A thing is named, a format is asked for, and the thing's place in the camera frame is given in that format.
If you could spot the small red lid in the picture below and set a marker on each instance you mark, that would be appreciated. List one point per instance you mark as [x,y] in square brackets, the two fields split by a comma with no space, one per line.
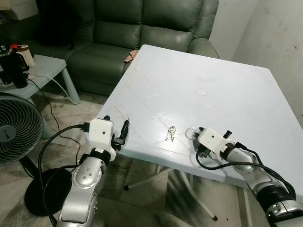
[15,47]

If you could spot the cardboard box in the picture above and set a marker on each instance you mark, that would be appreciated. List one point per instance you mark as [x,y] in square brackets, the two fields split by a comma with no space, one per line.
[19,8]

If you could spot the light blue side table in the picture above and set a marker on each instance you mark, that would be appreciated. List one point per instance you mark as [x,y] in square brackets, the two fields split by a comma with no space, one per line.
[49,66]

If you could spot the black pedestal fan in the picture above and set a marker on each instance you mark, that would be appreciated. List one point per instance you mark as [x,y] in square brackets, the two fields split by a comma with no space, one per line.
[16,127]

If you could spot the cream cup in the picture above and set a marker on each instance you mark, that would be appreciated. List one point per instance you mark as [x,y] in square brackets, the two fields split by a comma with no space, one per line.
[28,56]

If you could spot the small silver key bunch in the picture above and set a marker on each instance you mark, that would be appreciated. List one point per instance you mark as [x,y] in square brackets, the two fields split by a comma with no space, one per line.
[171,135]

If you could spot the round white table cap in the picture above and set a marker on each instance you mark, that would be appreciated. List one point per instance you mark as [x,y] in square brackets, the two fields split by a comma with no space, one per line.
[202,92]

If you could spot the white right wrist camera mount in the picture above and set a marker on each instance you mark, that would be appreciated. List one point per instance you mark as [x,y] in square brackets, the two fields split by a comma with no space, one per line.
[212,139]

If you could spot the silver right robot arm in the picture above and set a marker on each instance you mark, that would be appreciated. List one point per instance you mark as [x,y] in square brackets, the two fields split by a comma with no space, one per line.
[258,182]

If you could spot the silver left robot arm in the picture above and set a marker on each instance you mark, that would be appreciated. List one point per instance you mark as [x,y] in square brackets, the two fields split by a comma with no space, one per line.
[85,177]

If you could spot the green leather sofa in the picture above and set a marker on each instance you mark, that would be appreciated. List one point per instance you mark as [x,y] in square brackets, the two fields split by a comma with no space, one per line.
[156,38]

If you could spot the black thermos jug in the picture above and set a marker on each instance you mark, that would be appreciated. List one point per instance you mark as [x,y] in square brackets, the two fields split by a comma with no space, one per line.
[16,71]

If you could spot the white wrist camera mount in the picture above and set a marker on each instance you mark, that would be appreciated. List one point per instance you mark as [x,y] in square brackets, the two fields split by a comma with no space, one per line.
[100,132]
[212,139]

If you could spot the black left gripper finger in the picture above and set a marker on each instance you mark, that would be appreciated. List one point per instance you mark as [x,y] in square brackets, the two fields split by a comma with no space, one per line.
[125,128]
[107,118]

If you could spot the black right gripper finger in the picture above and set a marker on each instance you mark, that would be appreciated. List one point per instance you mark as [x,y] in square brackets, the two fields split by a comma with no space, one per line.
[201,129]
[228,135]

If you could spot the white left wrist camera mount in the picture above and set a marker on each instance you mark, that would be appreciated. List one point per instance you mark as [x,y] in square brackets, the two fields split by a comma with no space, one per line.
[100,132]

